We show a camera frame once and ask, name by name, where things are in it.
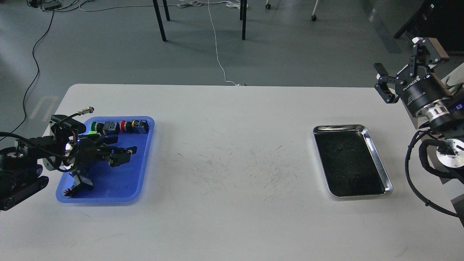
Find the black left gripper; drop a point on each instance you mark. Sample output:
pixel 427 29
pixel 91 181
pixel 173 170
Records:
pixel 94 149

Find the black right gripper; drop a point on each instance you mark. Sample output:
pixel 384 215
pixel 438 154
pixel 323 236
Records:
pixel 425 88

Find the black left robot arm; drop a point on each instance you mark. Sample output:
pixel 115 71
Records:
pixel 21 174

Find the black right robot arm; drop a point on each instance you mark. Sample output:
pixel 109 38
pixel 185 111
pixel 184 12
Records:
pixel 441 137

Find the blue plastic tray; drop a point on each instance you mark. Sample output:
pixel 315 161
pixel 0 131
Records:
pixel 113 184

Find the silver metal tray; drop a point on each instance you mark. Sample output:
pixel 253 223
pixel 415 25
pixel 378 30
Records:
pixel 357 171

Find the beige cloth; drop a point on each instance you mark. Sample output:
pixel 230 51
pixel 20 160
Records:
pixel 455 79

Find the black equipment case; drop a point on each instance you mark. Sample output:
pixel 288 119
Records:
pixel 440 19

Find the black table leg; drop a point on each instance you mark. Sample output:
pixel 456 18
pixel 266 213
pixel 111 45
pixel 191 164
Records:
pixel 158 17
pixel 243 16

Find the black table leg right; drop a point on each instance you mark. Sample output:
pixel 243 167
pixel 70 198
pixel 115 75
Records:
pixel 243 16

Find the green push button switch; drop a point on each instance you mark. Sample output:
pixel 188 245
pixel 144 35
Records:
pixel 106 128

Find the red push button switch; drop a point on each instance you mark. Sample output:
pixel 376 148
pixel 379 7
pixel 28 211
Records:
pixel 135 126

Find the black white switch component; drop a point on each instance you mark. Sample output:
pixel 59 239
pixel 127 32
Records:
pixel 81 183

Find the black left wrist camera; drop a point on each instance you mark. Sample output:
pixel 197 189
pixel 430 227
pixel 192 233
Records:
pixel 62 126

